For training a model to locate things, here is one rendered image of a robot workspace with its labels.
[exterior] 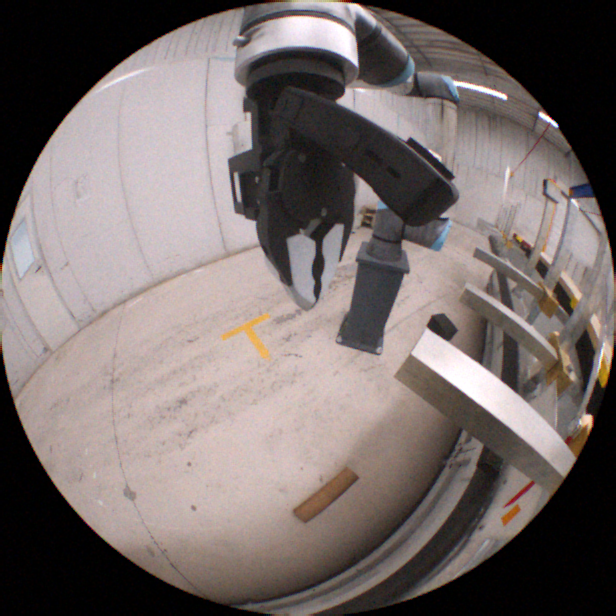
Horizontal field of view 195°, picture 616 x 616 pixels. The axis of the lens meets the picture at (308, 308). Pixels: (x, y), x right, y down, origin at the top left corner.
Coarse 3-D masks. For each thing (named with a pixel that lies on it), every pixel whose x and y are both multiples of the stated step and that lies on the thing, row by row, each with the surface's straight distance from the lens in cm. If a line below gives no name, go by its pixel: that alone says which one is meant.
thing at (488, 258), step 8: (480, 248) 60; (480, 256) 59; (488, 256) 59; (496, 256) 62; (488, 264) 60; (496, 264) 60; (504, 264) 60; (504, 272) 61; (512, 272) 61; (520, 272) 63; (512, 280) 62; (520, 280) 62; (528, 280) 63; (528, 288) 63; (536, 288) 64; (536, 296) 65; (560, 312) 70; (560, 320) 71
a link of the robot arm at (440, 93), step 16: (416, 80) 83; (432, 80) 82; (448, 80) 82; (432, 96) 80; (448, 96) 81; (432, 112) 79; (448, 112) 79; (432, 128) 78; (448, 128) 77; (432, 144) 77; (448, 144) 77; (448, 160) 77; (432, 224) 78; (448, 224) 81; (416, 240) 82; (432, 240) 79
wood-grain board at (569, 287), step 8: (544, 256) 168; (544, 264) 127; (560, 280) 102; (568, 280) 148; (568, 288) 93; (576, 288) 174; (592, 320) 87; (592, 328) 71; (592, 336) 69; (592, 344) 68; (608, 344) 149; (608, 352) 98
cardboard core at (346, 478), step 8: (344, 472) 89; (352, 472) 88; (336, 480) 89; (344, 480) 88; (352, 480) 89; (328, 488) 88; (336, 488) 88; (344, 488) 89; (312, 496) 91; (320, 496) 88; (328, 496) 88; (336, 496) 89; (304, 504) 90; (312, 504) 88; (320, 504) 88; (328, 504) 90; (296, 512) 90; (304, 512) 89; (312, 512) 89; (304, 520) 91
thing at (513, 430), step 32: (416, 352) 12; (448, 352) 13; (416, 384) 13; (448, 384) 12; (480, 384) 14; (448, 416) 14; (480, 416) 14; (512, 416) 15; (512, 448) 17; (544, 448) 19; (544, 480) 24
